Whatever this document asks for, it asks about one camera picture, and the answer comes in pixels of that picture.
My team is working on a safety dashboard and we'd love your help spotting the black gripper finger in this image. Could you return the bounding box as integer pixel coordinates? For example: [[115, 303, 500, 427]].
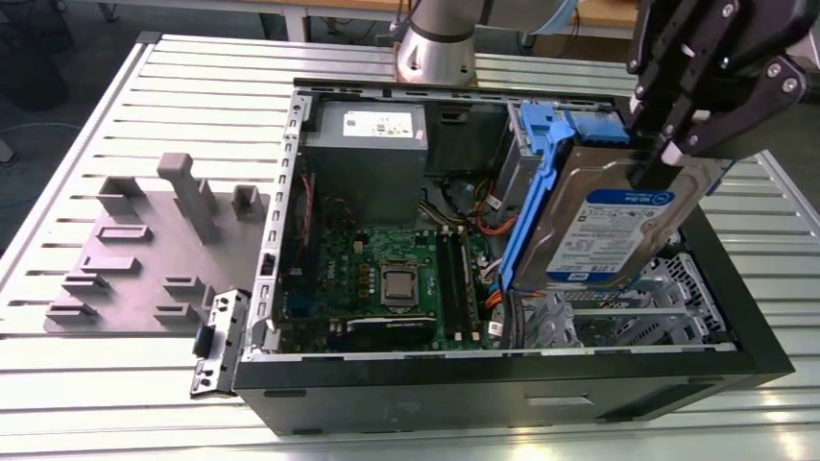
[[631, 42, 806, 193], [626, 28, 668, 132]]

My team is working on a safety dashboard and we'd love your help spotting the hard disk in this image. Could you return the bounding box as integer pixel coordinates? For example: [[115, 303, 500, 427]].
[[499, 114, 736, 292]]

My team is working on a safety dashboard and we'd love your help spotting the metal disk bay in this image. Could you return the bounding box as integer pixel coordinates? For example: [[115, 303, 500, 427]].
[[531, 261, 736, 350]]

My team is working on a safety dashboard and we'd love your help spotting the wooden desk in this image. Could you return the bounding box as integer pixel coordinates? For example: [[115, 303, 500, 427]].
[[574, 0, 640, 63]]

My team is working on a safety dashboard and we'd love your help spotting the blue plastic drive latch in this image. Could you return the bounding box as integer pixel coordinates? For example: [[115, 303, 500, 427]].
[[522, 103, 571, 145]]

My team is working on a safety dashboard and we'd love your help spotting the metal optical drive cage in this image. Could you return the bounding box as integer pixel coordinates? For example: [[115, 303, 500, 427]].
[[499, 100, 634, 207]]

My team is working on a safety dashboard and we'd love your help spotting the grey power supply unit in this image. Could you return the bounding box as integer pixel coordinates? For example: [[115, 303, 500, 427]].
[[302, 101, 430, 228]]

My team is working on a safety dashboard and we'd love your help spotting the black RAM slot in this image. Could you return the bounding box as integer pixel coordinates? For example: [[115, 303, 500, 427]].
[[438, 226, 462, 338], [452, 225, 482, 338]]

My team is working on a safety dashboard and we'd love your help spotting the silver CPU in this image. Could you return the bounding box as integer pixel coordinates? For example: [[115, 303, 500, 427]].
[[383, 272, 419, 303]]

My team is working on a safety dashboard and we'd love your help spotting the green motherboard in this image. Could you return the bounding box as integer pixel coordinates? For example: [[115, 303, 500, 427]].
[[275, 225, 502, 354]]

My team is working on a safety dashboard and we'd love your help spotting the black graphics card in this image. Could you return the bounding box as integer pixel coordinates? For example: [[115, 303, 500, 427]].
[[344, 316, 442, 350]]

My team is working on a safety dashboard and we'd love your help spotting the black PC case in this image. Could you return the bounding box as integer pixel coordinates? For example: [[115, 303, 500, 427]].
[[234, 76, 796, 437]]

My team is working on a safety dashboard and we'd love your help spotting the grey parts rack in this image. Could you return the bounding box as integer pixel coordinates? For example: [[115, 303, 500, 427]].
[[43, 152, 275, 334]]

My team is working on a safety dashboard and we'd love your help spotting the black office chair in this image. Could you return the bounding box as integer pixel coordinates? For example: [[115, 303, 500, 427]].
[[0, 0, 71, 111]]

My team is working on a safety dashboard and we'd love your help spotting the orange wire bundle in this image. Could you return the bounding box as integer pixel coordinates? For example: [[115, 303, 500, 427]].
[[476, 213, 546, 308]]

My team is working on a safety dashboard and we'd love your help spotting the power supply wire bundle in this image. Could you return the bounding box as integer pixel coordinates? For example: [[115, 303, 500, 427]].
[[419, 199, 467, 227]]

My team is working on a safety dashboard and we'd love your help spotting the black cable bundle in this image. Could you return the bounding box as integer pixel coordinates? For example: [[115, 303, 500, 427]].
[[498, 290, 535, 350]]

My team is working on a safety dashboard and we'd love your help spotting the hinged metal card bracket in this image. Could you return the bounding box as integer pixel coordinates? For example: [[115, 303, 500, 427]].
[[188, 287, 251, 400]]

